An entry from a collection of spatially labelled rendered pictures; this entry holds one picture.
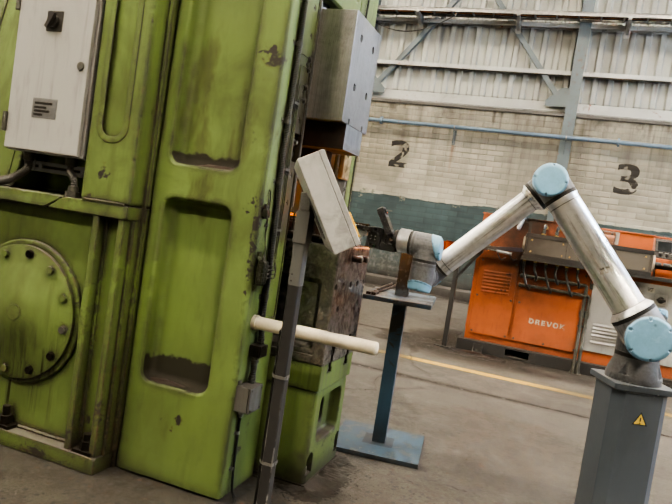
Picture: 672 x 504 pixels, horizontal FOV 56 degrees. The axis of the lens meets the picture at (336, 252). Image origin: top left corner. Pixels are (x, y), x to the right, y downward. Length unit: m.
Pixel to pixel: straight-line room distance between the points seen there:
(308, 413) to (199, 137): 1.08
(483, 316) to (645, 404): 3.52
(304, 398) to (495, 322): 3.64
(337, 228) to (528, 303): 4.22
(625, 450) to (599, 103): 8.12
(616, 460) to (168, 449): 1.56
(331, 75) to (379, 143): 8.03
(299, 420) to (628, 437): 1.16
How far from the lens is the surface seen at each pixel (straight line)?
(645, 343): 2.28
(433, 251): 2.34
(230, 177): 2.19
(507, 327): 5.88
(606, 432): 2.50
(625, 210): 9.91
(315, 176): 1.73
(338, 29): 2.43
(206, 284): 2.29
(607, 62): 10.40
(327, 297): 2.34
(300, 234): 1.89
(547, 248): 5.67
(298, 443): 2.49
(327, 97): 2.38
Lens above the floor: 1.03
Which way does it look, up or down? 3 degrees down
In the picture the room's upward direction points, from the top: 9 degrees clockwise
